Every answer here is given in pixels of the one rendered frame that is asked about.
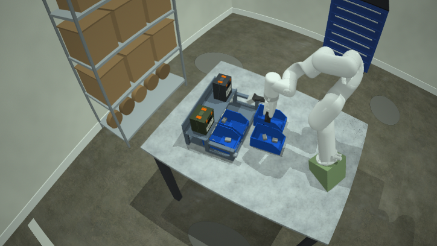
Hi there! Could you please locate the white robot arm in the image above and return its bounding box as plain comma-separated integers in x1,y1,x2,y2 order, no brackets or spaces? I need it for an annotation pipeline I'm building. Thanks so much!
246,46,364,166

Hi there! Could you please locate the dark grey shelf rack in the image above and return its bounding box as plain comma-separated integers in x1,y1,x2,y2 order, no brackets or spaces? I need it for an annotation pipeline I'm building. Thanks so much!
182,77,263,161

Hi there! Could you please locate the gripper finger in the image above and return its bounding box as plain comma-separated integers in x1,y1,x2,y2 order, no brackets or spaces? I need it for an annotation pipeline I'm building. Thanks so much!
264,112,271,123

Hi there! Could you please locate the blue bin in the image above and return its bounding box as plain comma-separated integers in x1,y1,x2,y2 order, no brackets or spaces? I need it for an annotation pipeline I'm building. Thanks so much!
250,123,285,155
218,109,249,138
253,104,287,133
209,124,240,154

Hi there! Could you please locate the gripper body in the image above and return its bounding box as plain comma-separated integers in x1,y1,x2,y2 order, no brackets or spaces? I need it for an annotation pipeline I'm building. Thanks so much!
263,100,278,118

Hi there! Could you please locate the dark grey tool case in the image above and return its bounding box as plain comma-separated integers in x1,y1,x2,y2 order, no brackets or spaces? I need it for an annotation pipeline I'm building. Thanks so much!
212,73,232,102

